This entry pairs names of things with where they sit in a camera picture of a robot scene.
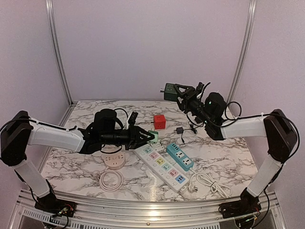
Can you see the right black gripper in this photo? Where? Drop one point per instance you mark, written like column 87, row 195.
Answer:
column 191, row 90

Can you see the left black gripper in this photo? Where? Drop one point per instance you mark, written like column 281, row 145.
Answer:
column 134, row 135

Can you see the dark green cube plug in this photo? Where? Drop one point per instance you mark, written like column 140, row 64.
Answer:
column 169, row 92

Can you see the white plug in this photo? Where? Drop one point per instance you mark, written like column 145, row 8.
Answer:
column 157, row 146

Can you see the red cube socket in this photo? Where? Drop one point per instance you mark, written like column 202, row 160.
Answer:
column 159, row 122

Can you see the white multicolour power strip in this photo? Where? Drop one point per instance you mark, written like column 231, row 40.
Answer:
column 162, row 168

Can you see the teal power strip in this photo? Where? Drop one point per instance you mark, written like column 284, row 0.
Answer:
column 180, row 157

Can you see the black power adapter with cable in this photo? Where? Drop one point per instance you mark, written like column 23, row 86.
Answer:
column 181, row 130

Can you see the pink round power strip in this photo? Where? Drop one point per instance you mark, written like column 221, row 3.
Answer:
column 114, row 161

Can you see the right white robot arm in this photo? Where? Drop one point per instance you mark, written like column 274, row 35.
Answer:
column 279, row 132

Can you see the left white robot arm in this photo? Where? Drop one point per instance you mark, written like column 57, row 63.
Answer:
column 23, row 131

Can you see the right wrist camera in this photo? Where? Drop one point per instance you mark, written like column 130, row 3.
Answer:
column 214, row 104

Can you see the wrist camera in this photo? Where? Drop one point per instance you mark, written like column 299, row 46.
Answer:
column 214, row 104
column 106, row 121

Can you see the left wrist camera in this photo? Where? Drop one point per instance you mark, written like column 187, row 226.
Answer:
column 106, row 121

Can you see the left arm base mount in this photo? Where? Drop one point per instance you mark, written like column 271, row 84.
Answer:
column 58, row 207

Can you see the right aluminium frame post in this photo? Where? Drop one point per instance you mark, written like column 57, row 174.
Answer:
column 244, row 49

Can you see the aluminium frame post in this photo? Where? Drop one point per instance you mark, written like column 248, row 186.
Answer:
column 57, row 53
column 244, row 49

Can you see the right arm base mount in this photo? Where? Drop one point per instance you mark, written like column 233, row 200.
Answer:
column 246, row 205

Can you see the aluminium front rail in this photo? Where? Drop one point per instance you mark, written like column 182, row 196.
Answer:
column 101, row 213

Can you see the left aluminium frame post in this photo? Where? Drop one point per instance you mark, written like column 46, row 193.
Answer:
column 57, row 53

